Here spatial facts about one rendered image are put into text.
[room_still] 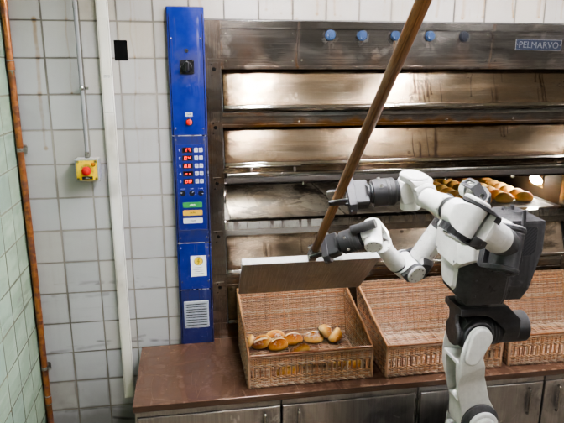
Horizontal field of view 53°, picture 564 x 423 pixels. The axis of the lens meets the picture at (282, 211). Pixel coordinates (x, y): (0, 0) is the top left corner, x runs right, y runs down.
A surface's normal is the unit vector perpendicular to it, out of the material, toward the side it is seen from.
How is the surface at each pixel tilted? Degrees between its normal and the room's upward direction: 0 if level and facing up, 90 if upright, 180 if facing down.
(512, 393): 90
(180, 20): 90
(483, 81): 70
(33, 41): 90
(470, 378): 113
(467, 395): 90
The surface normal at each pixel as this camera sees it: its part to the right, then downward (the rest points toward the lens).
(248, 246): 0.15, -0.11
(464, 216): -0.34, -0.07
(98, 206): 0.16, 0.24
